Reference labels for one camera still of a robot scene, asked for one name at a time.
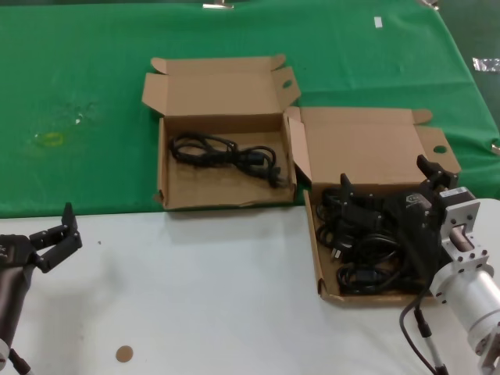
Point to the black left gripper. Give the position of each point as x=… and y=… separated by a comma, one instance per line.
x=15, y=252

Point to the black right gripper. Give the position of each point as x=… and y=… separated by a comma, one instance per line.
x=414, y=218

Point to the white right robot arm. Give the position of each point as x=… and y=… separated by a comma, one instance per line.
x=472, y=297

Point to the empty-start open cardboard box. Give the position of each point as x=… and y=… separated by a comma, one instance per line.
x=226, y=191

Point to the metal tablecloth clip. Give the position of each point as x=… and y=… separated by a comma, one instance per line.
x=217, y=5
x=429, y=3
x=496, y=148

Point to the small white scrap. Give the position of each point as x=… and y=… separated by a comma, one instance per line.
x=79, y=119

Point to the round cardboard cutout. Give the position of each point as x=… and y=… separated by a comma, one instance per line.
x=124, y=353

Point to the crumpled silver foil tape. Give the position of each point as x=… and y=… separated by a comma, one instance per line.
x=486, y=65

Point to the white tape piece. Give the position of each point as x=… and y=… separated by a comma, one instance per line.
x=377, y=22

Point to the green tablecloth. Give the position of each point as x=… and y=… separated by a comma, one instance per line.
x=78, y=58

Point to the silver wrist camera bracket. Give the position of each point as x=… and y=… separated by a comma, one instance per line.
x=465, y=218

